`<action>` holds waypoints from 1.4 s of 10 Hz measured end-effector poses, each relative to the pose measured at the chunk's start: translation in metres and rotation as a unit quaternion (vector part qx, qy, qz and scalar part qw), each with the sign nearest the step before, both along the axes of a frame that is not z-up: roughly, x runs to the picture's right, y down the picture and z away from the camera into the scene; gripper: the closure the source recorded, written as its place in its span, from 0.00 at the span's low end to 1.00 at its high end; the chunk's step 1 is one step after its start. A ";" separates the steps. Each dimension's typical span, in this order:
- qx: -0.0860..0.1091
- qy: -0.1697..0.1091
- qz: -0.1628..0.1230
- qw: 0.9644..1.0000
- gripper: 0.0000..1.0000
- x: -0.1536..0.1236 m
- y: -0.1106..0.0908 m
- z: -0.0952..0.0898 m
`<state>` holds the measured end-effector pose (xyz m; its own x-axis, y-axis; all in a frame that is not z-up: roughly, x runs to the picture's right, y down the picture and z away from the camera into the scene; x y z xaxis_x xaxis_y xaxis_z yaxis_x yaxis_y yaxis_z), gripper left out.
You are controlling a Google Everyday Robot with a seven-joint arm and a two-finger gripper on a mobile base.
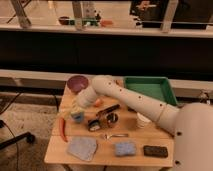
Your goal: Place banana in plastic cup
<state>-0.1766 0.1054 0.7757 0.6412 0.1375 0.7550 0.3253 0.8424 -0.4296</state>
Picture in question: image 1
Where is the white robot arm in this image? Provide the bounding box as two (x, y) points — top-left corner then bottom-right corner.
(72, 75), (213, 171)

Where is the white plastic cup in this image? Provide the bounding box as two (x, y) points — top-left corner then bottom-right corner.
(136, 113), (150, 128)

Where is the red chili pepper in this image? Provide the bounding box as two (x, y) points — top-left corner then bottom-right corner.
(59, 117), (68, 142)

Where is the small black white container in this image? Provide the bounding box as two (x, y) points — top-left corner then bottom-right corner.
(88, 119), (101, 132)

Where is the orange small fruit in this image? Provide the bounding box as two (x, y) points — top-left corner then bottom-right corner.
(93, 98), (103, 107)

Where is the grey folded cloth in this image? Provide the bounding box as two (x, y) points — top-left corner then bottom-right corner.
(67, 136), (98, 162)

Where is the purple bowl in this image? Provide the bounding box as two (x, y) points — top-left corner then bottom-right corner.
(67, 75), (89, 93)

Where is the wooden table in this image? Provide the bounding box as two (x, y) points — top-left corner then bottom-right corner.
(44, 87), (173, 167)

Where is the black round tin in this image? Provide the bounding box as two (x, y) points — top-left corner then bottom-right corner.
(106, 113), (118, 127)

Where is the blue sponge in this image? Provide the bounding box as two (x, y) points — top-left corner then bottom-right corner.
(114, 141), (136, 157)

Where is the black sponge block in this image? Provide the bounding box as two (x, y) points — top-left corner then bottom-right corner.
(143, 145), (168, 158)

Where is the green plastic tray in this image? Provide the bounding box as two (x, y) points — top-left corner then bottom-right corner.
(123, 76), (178, 106)

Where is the black handled tool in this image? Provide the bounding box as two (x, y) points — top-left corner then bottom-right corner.
(96, 104), (120, 117)

